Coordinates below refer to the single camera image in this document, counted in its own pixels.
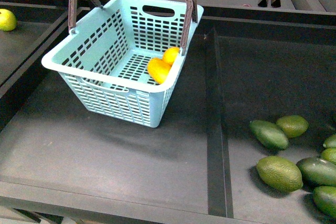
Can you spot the yellow mango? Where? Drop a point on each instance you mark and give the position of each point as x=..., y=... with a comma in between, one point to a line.
x=158, y=70

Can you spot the yellow lemon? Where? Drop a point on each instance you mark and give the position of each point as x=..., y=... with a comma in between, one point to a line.
x=170, y=55

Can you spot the light blue plastic basket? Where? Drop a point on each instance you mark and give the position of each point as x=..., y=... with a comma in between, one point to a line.
x=104, y=58

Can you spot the black display shelf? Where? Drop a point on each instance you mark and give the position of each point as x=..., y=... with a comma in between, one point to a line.
x=198, y=166

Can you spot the green avocado large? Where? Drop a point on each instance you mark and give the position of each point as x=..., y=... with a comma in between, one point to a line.
x=280, y=173

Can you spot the dark green avocado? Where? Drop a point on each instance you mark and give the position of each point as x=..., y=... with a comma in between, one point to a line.
x=317, y=172

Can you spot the yellow green apple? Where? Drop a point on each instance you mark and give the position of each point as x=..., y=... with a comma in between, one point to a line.
x=8, y=20

